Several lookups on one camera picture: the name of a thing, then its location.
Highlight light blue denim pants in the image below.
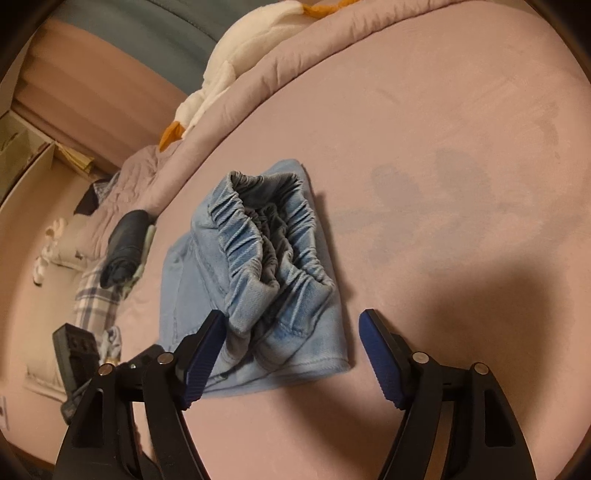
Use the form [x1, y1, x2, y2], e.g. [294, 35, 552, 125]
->
[159, 160, 349, 397]

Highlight crumpled blue-grey cloth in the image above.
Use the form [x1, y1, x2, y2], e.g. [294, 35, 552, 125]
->
[98, 325, 122, 365]

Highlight plaid pillow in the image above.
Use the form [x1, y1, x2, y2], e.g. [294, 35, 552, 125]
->
[73, 259, 121, 344]

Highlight beige pillow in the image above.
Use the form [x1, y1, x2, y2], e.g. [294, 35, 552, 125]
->
[24, 215, 87, 402]

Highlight dark blue folded jeans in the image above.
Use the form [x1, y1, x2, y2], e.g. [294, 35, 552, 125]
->
[100, 210, 153, 288]

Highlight small white plush toy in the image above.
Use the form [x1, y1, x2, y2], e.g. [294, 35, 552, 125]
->
[32, 218, 67, 287]

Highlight light green folded garment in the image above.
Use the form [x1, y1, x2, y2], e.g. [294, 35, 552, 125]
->
[120, 224, 157, 298]

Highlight dark clothes at headboard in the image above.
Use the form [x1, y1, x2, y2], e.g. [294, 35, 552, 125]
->
[73, 172, 119, 216]

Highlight wooden shelf unit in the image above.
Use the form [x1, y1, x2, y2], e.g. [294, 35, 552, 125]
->
[1, 111, 95, 201]

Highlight pink curtain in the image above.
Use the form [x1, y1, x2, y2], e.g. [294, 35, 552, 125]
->
[12, 19, 185, 173]

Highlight pink quilted comforter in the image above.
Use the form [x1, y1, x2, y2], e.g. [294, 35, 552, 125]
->
[87, 0, 468, 259]

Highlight teal curtain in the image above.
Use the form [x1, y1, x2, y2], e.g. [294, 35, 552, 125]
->
[54, 0, 266, 94]

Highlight white goose plush toy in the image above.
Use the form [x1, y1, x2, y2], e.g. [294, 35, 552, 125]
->
[158, 0, 356, 151]

